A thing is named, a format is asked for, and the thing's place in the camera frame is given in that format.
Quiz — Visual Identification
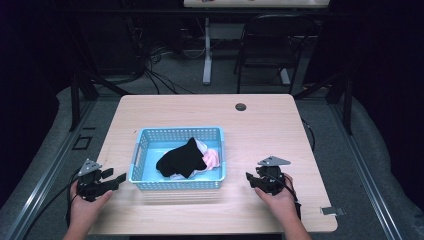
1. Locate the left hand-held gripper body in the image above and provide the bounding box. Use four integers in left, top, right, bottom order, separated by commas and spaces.
76, 158, 113, 203

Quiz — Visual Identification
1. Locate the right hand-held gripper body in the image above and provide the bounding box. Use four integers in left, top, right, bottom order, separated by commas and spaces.
256, 155, 292, 196

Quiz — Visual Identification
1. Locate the blue plastic basket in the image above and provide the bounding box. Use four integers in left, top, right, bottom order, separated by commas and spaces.
128, 125, 227, 192

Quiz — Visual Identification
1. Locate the pink and white cloth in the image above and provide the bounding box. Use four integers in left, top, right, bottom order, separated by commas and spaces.
169, 138, 222, 181

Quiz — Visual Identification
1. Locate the black cloth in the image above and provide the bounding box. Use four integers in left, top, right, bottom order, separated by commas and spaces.
155, 136, 208, 179

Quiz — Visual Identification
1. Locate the person's right hand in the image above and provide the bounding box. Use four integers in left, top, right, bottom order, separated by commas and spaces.
254, 173, 300, 223

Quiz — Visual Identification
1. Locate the person's left hand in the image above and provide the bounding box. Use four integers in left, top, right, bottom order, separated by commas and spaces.
69, 181, 114, 230

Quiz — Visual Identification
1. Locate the grey tape piece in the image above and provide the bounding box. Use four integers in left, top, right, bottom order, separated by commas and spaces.
320, 206, 346, 217

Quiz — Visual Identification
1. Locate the black metal stand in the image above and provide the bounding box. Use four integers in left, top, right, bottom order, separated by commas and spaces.
67, 71, 133, 133
293, 71, 355, 136

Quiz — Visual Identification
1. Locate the white table leg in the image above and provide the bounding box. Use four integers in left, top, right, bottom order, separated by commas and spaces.
202, 16, 215, 86

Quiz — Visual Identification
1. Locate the black folding chair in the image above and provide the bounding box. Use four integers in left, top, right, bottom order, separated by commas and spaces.
232, 13, 317, 96

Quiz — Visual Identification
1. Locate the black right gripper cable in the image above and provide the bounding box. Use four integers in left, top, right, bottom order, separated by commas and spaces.
271, 173, 303, 222

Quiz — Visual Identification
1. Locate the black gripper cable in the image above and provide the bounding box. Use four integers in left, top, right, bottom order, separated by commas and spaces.
21, 168, 82, 240
271, 173, 303, 222

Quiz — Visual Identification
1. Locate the black square floor frame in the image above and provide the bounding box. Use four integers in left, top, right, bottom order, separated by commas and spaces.
72, 134, 94, 151

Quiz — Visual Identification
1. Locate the aluminium floor rail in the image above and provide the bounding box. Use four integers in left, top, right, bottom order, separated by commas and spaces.
0, 99, 98, 240
328, 99, 406, 240

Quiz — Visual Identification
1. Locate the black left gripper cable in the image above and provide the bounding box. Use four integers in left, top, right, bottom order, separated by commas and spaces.
21, 168, 82, 240

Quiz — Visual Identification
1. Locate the black cable beside table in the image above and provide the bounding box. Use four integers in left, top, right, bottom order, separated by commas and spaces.
300, 116, 316, 153

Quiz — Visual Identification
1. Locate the bundle of floor cables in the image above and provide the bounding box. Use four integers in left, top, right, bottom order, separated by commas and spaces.
131, 44, 196, 96

